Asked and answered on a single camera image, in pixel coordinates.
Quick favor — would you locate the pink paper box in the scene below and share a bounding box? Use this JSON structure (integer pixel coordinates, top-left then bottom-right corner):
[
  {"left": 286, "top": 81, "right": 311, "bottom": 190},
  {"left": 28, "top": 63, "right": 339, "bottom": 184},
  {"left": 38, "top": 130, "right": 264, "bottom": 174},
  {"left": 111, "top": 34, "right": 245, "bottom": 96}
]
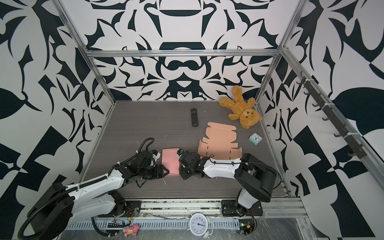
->
[{"left": 162, "top": 149, "right": 180, "bottom": 175}]

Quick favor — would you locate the peach paper box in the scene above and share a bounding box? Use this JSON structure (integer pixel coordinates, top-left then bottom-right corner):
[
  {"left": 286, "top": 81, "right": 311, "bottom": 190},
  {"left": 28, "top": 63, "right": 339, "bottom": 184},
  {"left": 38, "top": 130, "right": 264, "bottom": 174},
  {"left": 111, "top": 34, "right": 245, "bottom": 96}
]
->
[{"left": 198, "top": 122, "right": 243, "bottom": 161}]

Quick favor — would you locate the black tv remote control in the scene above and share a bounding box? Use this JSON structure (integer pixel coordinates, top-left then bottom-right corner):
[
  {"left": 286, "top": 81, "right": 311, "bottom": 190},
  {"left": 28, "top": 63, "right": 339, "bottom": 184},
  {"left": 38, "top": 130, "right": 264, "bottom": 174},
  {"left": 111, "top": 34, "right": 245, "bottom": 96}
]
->
[{"left": 191, "top": 108, "right": 199, "bottom": 127}]

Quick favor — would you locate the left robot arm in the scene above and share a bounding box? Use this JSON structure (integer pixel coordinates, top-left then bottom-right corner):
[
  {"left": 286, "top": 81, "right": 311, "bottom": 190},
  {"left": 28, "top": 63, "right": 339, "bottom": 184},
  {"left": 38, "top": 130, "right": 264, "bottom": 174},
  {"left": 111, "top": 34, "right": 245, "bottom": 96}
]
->
[{"left": 18, "top": 138, "right": 169, "bottom": 240}]

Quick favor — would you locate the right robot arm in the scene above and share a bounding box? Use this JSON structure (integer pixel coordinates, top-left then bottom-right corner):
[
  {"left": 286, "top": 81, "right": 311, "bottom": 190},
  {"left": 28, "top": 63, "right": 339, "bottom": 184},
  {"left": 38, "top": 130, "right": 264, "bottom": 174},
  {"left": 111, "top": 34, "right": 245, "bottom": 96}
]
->
[{"left": 177, "top": 150, "right": 281, "bottom": 210}]

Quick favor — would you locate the green circuit board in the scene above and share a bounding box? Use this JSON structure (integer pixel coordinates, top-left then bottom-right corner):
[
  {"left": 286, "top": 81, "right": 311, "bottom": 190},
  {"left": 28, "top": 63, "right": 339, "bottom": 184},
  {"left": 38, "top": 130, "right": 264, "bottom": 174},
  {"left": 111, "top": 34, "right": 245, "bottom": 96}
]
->
[{"left": 107, "top": 219, "right": 131, "bottom": 229}]

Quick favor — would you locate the white round table clock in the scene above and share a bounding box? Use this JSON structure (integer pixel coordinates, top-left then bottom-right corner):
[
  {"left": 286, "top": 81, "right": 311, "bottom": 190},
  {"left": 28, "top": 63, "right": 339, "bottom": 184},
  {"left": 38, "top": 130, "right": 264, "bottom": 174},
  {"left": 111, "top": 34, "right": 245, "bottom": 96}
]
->
[{"left": 188, "top": 213, "right": 214, "bottom": 239}]

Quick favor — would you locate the small pink toy figure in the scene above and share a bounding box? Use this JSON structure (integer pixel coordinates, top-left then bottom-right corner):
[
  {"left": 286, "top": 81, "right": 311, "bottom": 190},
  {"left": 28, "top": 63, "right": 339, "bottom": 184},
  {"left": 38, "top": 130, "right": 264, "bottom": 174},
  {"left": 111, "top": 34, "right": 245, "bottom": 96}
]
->
[{"left": 124, "top": 224, "right": 140, "bottom": 237}]

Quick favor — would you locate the small green alarm clock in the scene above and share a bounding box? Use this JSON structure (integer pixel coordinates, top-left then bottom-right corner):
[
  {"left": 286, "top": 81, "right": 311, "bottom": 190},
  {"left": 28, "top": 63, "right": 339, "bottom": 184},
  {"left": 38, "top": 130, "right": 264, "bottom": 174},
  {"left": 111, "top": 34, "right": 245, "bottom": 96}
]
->
[{"left": 249, "top": 133, "right": 263, "bottom": 146}]

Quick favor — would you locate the brown teddy bear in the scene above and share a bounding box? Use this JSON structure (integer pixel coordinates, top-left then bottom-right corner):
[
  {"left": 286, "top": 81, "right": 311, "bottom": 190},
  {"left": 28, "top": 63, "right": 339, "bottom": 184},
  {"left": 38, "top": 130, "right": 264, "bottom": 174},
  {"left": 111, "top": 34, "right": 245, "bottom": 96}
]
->
[{"left": 219, "top": 86, "right": 263, "bottom": 129}]

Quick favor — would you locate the black electronics module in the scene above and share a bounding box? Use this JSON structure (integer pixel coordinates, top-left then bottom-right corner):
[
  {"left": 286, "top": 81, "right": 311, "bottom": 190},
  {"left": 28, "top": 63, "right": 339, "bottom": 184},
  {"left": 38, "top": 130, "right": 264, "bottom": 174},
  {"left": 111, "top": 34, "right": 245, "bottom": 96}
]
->
[{"left": 239, "top": 218, "right": 258, "bottom": 236}]

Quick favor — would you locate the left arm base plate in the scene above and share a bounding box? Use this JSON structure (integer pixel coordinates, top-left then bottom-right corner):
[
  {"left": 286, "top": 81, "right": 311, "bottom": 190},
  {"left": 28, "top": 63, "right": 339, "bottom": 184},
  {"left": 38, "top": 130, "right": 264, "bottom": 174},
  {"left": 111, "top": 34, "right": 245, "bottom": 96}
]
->
[{"left": 112, "top": 201, "right": 142, "bottom": 218}]

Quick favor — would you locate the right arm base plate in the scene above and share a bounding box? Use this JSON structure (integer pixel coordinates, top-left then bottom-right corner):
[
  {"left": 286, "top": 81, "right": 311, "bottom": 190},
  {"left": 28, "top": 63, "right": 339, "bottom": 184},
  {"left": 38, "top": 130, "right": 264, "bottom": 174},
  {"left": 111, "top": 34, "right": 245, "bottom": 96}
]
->
[{"left": 221, "top": 200, "right": 264, "bottom": 217}]

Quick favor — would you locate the black corrugated cable conduit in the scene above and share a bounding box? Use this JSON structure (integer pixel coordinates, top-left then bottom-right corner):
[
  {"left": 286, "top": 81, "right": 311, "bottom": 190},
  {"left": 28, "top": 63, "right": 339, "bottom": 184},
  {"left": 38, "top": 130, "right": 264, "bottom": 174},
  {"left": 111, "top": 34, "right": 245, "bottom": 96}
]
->
[{"left": 17, "top": 185, "right": 76, "bottom": 240}]

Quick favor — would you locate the black wall hook rack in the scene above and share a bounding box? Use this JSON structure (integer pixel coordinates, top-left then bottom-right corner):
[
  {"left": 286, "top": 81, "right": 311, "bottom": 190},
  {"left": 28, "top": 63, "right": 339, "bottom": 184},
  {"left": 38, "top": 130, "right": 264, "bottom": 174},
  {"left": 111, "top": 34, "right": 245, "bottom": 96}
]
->
[{"left": 298, "top": 77, "right": 367, "bottom": 159}]

